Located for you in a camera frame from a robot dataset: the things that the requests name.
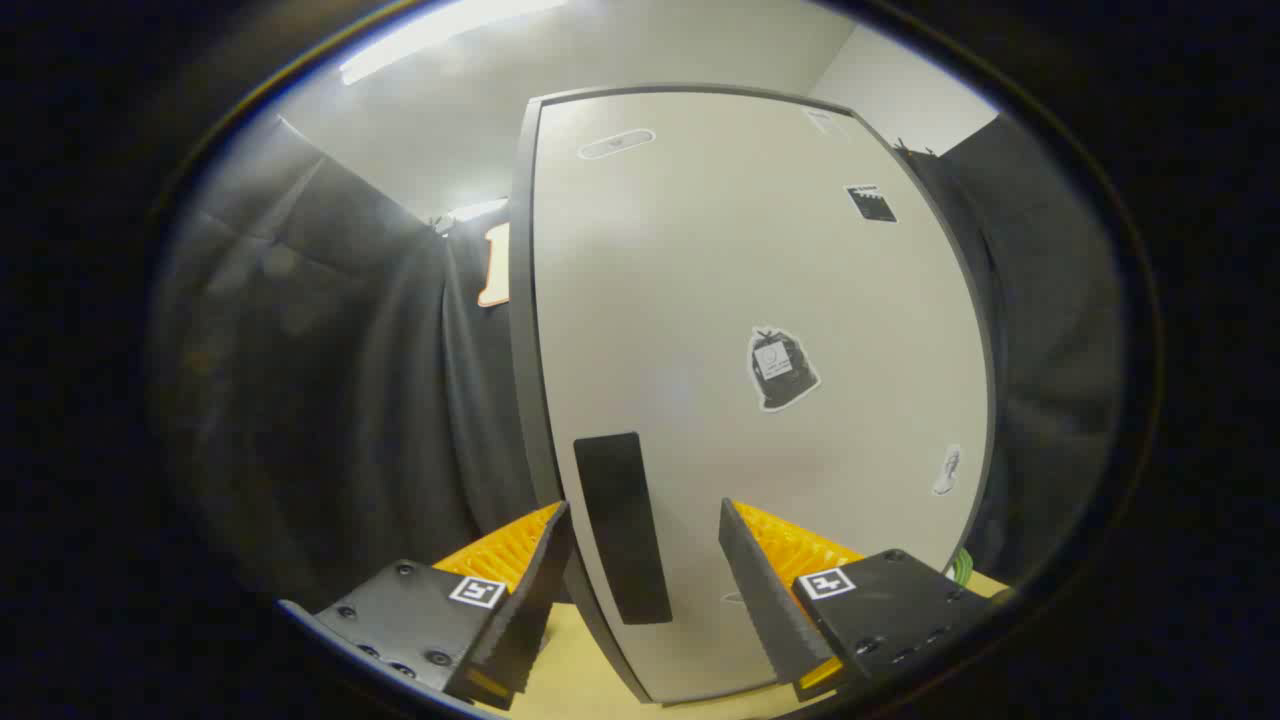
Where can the watermelon toy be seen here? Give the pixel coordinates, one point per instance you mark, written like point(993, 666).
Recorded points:
point(963, 566)

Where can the black backdrop cloth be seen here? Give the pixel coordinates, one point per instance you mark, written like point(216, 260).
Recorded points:
point(330, 380)

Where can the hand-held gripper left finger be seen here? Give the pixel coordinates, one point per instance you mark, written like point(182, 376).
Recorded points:
point(525, 610)

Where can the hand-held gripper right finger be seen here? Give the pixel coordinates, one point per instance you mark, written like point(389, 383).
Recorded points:
point(765, 590)

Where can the grey shoe cabinet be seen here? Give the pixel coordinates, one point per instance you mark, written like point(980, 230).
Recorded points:
point(522, 300)

